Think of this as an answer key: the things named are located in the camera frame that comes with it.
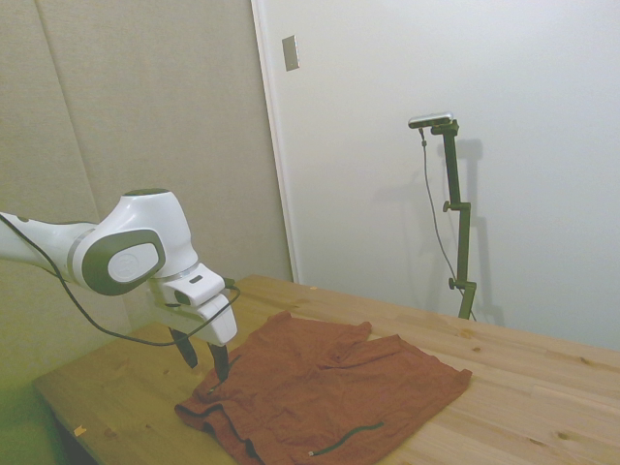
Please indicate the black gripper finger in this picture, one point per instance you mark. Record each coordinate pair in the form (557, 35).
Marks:
(186, 350)
(222, 361)

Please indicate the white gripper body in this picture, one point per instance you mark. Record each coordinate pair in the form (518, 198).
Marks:
(220, 324)

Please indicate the rust red shorts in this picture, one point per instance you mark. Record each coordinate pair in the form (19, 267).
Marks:
(315, 402)

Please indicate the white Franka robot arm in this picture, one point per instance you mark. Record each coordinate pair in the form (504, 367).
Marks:
(145, 227)

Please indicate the small orange tape scrap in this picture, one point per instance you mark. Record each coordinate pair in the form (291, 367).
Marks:
(80, 429)

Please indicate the white door frame trim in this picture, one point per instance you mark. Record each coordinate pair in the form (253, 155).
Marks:
(276, 145)

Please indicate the dark jointed camera stand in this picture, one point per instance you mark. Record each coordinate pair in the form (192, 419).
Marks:
(464, 242)

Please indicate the grey wall switch plate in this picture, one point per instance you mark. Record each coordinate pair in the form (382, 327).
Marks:
(291, 53)

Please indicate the silver camera on stand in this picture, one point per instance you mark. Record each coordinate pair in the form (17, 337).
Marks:
(431, 119)

